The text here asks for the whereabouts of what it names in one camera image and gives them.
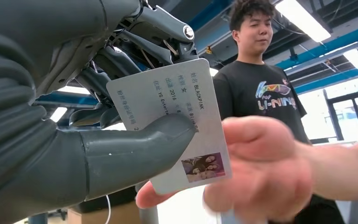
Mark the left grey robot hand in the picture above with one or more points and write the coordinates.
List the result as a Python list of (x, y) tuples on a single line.
[(58, 37)]

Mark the white ID card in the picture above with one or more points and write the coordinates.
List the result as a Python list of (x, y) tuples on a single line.
[(179, 92)]

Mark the person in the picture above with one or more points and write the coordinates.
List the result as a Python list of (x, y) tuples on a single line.
[(244, 92)]

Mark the long ceiling light panel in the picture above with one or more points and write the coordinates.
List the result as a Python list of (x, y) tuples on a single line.
[(355, 58), (302, 20), (213, 71), (74, 90), (58, 114)]

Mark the black metal frame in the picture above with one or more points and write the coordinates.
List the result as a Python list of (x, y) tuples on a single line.
[(333, 116)]

